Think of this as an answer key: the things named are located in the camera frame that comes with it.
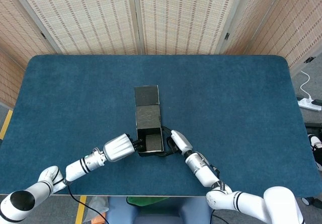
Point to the bamboo folding screen panel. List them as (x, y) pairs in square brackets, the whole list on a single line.
[(83, 15), (183, 15), (10, 80), (22, 25), (276, 20)]

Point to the black equipment base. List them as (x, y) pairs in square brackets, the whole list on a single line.
[(314, 128)]

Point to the black paper box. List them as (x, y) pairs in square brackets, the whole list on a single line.
[(148, 115)]

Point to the grey plastic bag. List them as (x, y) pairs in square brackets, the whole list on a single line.
[(98, 205)]

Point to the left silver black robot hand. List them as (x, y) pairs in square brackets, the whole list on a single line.
[(118, 147)]

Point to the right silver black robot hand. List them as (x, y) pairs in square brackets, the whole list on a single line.
[(181, 141)]

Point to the green cloth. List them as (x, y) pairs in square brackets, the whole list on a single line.
[(146, 200)]

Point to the black screen hinge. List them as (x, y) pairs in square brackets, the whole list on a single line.
[(309, 59), (227, 35), (43, 35)]

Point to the black caster wheel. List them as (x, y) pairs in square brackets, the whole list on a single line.
[(308, 200)]

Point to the white black shoe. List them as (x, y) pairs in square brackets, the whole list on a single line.
[(314, 141)]

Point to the white power strip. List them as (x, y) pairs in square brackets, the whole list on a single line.
[(310, 104)]

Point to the orange packet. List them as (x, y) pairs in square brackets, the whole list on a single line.
[(98, 221)]

